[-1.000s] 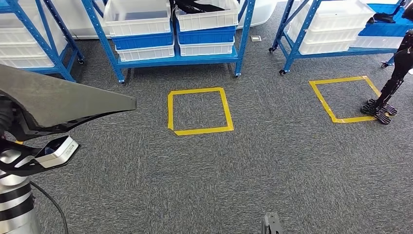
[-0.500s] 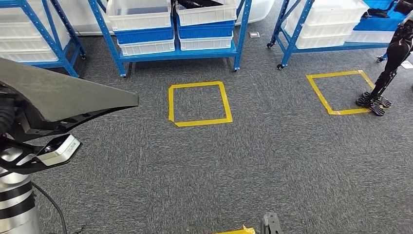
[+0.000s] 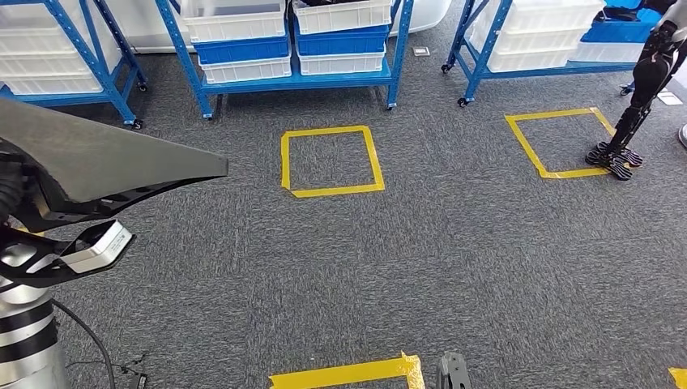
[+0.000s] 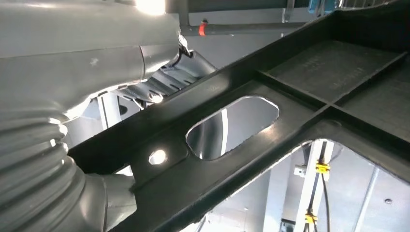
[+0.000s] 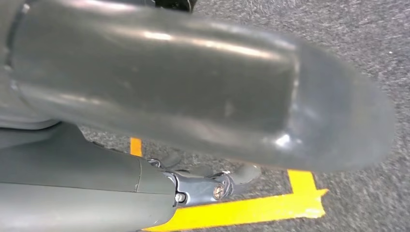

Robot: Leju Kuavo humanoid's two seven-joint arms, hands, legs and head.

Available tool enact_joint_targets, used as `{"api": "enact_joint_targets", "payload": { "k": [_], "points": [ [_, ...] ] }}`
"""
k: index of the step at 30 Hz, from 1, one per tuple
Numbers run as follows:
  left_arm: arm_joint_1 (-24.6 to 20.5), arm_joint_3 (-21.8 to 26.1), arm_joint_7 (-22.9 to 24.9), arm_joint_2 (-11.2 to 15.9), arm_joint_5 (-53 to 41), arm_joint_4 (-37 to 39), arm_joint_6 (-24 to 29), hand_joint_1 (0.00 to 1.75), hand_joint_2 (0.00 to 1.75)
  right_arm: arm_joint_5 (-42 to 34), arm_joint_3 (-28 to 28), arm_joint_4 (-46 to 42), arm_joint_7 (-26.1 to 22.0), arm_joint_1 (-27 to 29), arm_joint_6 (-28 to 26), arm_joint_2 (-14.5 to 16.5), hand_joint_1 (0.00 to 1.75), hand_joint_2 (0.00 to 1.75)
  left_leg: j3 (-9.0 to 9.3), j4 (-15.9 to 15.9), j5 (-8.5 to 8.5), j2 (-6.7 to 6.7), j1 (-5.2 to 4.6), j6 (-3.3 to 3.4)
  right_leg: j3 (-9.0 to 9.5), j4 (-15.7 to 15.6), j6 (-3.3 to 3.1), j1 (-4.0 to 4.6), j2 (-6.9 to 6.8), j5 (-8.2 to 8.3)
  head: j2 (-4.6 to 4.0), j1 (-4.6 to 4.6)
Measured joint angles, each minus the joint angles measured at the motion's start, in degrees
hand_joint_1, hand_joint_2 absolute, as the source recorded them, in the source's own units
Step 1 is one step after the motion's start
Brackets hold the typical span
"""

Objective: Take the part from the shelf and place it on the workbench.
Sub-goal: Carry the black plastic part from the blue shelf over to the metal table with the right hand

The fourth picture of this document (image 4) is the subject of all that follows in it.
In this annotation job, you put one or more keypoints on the dark pipe with red band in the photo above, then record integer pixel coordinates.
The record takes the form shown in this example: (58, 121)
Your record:
(256, 28)

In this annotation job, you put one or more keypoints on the white metal post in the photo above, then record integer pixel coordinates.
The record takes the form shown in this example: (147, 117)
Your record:
(307, 196)

